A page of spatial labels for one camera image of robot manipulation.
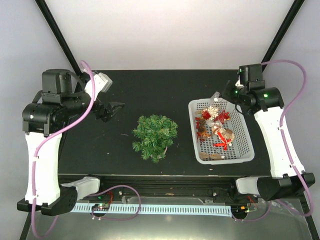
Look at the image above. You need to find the clear string loop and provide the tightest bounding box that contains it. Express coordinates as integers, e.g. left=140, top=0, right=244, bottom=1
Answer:
left=209, top=91, right=226, bottom=106

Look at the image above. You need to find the white plastic basket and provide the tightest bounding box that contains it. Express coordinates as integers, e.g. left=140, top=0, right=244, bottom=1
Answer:
left=188, top=98, right=255, bottom=165

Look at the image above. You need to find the small green christmas tree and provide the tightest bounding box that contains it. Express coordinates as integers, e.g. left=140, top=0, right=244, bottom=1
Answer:
left=132, top=114, right=178, bottom=164

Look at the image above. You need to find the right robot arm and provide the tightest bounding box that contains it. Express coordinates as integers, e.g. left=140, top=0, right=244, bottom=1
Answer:
left=221, top=63, right=316, bottom=202

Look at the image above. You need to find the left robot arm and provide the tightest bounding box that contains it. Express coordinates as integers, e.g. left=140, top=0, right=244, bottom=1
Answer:
left=16, top=69, right=124, bottom=217

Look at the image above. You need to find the red star ornament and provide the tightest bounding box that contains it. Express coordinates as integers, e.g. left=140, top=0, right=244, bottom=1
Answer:
left=214, top=110, right=231, bottom=125

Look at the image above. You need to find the white snowflake ornament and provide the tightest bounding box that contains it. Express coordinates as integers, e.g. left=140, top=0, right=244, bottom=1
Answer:
left=207, top=106, right=219, bottom=118

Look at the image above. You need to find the red gift box ornament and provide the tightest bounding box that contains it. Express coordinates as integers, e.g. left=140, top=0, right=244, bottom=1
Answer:
left=201, top=110, right=211, bottom=120

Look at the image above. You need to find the pine cone ornament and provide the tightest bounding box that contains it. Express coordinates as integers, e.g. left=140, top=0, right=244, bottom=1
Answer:
left=196, top=119, right=207, bottom=133

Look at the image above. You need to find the snowman doll ornament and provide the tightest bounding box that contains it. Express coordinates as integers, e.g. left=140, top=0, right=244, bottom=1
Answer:
left=211, top=124, right=235, bottom=146

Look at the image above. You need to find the red ribbon bow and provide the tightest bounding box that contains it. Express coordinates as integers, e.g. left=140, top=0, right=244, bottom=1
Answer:
left=213, top=132, right=233, bottom=151

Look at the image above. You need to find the left circuit board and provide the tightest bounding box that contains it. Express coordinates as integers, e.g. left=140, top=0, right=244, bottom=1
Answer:
left=91, top=203, right=110, bottom=211

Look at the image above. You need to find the circuit board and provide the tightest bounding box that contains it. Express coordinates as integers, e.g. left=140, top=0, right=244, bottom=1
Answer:
left=231, top=205, right=258, bottom=213
left=91, top=203, right=110, bottom=211

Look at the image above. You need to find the right circuit board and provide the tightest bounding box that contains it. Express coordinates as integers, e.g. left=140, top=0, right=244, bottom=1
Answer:
left=231, top=205, right=258, bottom=213

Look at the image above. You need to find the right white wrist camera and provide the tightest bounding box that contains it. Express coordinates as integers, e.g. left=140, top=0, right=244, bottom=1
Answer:
left=235, top=77, right=244, bottom=88

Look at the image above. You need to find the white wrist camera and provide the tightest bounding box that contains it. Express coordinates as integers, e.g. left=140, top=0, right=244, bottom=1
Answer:
left=235, top=77, right=244, bottom=88
left=84, top=72, right=113, bottom=101

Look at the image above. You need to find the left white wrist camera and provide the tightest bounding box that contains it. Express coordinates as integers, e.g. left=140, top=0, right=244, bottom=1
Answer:
left=84, top=72, right=113, bottom=101

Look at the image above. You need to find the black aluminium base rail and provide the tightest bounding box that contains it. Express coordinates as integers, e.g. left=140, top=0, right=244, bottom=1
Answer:
left=58, top=174, right=305, bottom=203

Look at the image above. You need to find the right black frame post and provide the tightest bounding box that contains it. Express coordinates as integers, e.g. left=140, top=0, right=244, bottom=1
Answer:
left=261, top=0, right=305, bottom=63

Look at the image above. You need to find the black frame post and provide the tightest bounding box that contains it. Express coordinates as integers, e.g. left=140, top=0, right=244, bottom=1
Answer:
left=261, top=0, right=305, bottom=63
left=35, top=0, right=82, bottom=76

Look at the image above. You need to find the white slotted cable duct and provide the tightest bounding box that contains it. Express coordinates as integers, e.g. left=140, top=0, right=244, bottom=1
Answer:
left=71, top=203, right=232, bottom=217

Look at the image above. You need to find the left black frame post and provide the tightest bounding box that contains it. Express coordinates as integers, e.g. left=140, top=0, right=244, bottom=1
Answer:
left=35, top=0, right=82, bottom=76

